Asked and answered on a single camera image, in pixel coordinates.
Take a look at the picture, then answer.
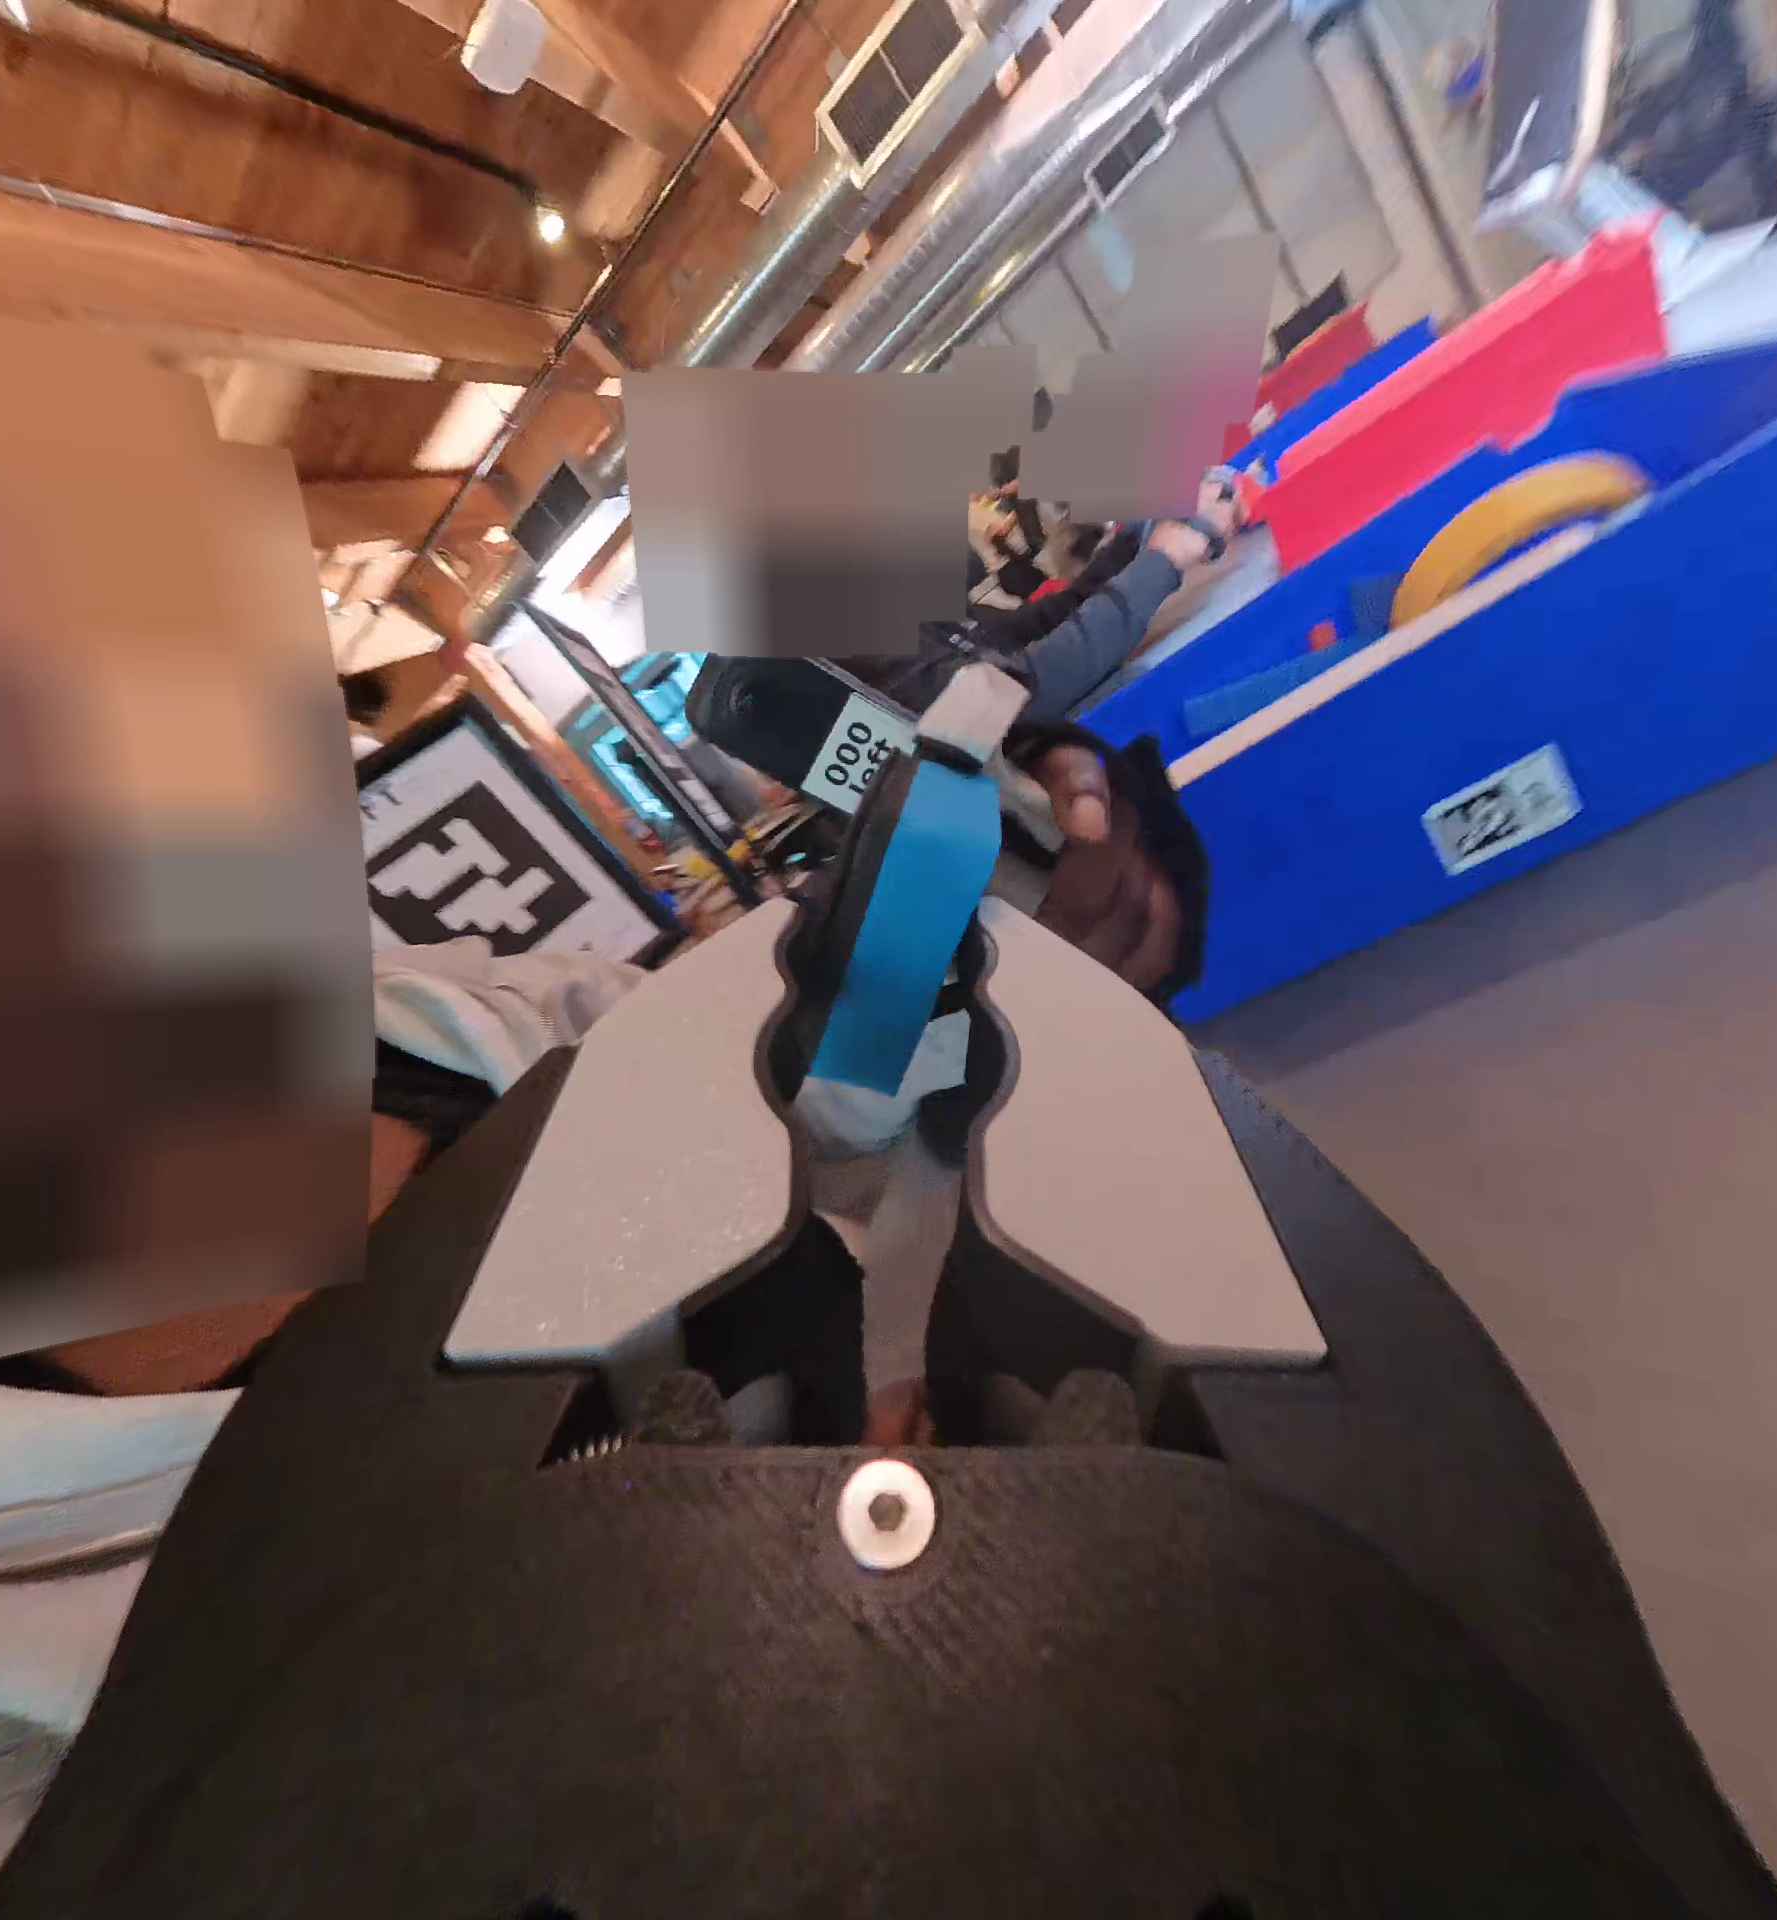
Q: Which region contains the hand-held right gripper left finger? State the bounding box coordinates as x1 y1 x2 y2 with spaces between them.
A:
441 894 804 1368

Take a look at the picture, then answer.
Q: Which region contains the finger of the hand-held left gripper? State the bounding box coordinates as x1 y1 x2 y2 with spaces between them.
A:
909 666 1035 778
799 1073 934 1152

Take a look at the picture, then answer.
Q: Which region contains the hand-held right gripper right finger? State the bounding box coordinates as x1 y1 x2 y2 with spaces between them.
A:
962 906 1333 1368

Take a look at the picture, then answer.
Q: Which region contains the light blue block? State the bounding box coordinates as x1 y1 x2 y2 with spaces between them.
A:
804 762 1004 1098

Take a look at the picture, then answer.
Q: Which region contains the blue plastic bin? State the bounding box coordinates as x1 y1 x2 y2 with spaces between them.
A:
1076 322 1777 1032

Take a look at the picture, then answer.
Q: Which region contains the person's left hand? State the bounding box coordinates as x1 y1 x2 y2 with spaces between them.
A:
1011 735 1179 996

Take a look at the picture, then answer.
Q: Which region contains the black overhead pole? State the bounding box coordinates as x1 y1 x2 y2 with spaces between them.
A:
519 594 761 899

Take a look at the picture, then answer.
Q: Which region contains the person's black shirt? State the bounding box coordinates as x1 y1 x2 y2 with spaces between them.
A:
372 1032 498 1160

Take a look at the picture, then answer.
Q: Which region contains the red plastic bin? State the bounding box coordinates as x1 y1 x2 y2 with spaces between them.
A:
1249 297 1372 418
1259 214 1679 568

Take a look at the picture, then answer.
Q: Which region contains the yellow tape roll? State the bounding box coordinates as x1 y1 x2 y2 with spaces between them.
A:
1387 451 1654 633

